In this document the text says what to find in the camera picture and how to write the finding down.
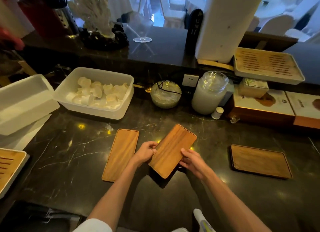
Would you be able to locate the wooden tray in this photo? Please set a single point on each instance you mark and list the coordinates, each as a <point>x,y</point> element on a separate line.
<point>121,154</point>
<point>260,161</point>
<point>172,149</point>

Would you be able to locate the tiny clear shot glass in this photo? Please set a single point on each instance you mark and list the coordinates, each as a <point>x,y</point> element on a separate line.
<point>235,119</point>

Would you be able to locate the person's left forearm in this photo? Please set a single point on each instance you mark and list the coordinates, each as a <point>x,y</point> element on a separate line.
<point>112,196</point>

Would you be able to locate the white and gold-brown gift box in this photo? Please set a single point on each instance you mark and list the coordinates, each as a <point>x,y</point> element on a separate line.
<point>280,104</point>

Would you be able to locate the flat brown box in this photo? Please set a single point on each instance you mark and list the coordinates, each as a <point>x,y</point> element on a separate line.
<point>262,121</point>

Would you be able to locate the person's right forearm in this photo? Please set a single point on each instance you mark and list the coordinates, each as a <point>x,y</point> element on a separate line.
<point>232,204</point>

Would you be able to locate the person's left hand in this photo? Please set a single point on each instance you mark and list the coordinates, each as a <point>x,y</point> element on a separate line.
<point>143,153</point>

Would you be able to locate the white flat lid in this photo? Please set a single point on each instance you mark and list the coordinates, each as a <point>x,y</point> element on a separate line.
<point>25,136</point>

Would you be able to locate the person's right hand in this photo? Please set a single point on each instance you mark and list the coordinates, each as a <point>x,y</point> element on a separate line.
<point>197,165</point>

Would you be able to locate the bamboo slatted tea tray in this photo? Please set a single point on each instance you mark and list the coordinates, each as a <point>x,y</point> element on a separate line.
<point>10,166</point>
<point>268,65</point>

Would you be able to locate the round white dining table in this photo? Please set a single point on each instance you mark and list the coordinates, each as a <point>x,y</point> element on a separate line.
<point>270,6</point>
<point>120,4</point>

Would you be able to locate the clear glass lidded jar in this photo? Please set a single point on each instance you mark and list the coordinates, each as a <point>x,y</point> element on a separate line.
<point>208,96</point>

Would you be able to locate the small white paper scrap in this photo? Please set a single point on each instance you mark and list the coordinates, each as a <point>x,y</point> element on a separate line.
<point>109,127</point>

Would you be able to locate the white and orange gift box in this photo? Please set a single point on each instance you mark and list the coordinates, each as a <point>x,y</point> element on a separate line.
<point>307,114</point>

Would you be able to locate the pile of white translucent pieces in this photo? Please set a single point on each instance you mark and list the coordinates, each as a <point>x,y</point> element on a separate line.
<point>97,93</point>

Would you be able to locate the dark marble countertop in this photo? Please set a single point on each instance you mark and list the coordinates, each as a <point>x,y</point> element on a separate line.
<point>75,164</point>

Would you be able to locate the group of white covered chairs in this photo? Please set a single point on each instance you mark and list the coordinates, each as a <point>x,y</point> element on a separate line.
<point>275,24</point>

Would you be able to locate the dark rock ornament base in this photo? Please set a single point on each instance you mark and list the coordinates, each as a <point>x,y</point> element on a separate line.
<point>100,42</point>

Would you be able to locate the yellow wooden roll holder base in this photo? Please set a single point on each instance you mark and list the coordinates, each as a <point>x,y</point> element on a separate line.
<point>215,64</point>

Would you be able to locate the gold metal spoon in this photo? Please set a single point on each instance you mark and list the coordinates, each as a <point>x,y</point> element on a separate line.
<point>142,87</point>

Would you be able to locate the large white paper towel roll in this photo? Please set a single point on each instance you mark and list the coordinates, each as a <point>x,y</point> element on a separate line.
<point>225,26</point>

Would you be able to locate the person's white shirt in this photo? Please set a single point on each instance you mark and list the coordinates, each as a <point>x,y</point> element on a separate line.
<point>92,225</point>

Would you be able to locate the clear wine glass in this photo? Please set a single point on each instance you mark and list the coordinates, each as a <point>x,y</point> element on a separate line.
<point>142,39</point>

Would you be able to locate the small beige box green print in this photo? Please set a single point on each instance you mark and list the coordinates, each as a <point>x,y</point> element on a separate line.
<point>252,89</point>

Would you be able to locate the pale blue carton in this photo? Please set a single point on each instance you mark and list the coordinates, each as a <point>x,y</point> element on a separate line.
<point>227,94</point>

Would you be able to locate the white wall socket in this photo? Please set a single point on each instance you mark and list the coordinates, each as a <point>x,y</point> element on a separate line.
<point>190,80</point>

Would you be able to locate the black tall slim device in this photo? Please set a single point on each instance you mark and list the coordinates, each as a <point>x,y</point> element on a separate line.
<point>193,31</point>

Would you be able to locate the round pale green lidded pot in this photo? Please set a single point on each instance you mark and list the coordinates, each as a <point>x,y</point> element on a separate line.
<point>165,99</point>

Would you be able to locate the raised dark bar top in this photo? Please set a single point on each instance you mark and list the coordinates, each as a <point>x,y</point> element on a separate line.
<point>165,46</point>

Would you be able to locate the small white bottle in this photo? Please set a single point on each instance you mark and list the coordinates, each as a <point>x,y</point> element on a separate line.
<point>217,113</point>

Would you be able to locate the white coral ornament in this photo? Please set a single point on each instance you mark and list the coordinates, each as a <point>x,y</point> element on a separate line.
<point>92,11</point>

